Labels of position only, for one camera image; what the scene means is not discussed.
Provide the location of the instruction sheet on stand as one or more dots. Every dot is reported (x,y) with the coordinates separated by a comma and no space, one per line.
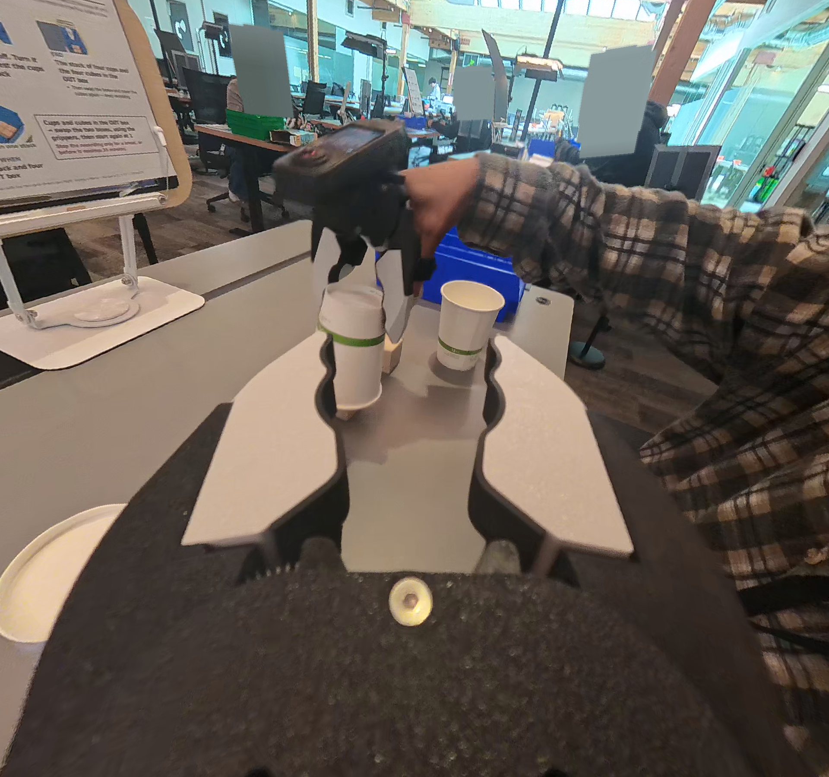
(171,142)

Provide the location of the person's right hand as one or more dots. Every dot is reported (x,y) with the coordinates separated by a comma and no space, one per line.
(443,200)

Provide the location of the black monitor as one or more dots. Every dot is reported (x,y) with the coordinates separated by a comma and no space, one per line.
(683,171)

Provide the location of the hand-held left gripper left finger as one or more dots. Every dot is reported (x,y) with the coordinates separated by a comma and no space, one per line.
(272,453)

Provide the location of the black stanchion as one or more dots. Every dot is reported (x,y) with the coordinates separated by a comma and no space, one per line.
(590,356)

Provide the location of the stack of green bins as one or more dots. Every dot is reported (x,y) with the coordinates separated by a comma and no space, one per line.
(256,124)

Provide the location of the colourful cardboard box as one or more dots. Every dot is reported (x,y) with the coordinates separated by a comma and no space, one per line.
(295,137)

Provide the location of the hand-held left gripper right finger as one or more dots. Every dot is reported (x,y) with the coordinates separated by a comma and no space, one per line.
(550,459)

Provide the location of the wooden background desk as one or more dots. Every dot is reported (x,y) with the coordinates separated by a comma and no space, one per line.
(239,137)

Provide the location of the white tablet stand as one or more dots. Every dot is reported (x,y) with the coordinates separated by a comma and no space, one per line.
(149,317)

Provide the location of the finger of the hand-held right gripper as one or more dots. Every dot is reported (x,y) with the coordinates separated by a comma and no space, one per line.
(327,255)
(392,297)

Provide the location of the blue plastic bin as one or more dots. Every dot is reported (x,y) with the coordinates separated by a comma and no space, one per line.
(486,265)

